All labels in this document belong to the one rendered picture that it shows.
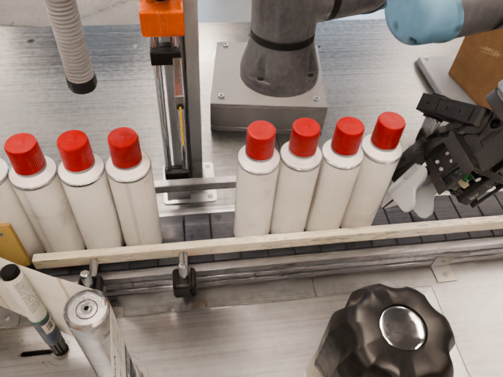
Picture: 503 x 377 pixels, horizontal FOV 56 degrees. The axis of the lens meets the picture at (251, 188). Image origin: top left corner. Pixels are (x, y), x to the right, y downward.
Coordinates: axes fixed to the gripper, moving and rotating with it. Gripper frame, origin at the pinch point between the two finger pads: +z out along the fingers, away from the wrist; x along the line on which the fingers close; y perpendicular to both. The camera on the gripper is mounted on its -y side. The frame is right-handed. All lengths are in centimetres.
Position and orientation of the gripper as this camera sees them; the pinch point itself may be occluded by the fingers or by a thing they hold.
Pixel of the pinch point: (387, 197)
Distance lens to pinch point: 69.9
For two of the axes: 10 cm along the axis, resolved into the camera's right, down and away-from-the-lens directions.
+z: -5.4, 5.9, 6.0
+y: 1.4, 7.6, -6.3
